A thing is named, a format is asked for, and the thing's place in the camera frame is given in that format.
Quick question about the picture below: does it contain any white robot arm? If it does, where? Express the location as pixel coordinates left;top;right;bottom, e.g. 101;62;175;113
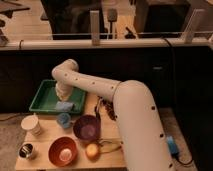
52;59;175;171

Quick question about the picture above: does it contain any green plastic tray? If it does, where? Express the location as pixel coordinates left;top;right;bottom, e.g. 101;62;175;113
29;80;86;115

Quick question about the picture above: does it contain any blue mug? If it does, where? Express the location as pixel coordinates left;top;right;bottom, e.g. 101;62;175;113
56;113;71;129

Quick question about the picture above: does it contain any purple bowl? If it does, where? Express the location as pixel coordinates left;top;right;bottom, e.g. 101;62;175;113
73;115;101;141

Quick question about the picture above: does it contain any white paper cup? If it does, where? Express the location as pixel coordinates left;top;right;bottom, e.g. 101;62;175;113
21;115;41;136

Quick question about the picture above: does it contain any orange bowl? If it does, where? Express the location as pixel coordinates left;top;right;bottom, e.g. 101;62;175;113
48;137;78;167

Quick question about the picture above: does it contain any white ball in bowl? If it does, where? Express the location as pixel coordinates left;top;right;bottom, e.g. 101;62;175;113
59;148;72;161

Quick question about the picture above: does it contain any yellow apple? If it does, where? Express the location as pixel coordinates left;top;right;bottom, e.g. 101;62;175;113
85;143;100;159

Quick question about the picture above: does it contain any white table rail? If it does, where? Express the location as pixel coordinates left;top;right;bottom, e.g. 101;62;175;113
0;9;213;52

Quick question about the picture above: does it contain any black cable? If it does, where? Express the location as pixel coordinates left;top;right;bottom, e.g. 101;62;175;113
162;37;195;167

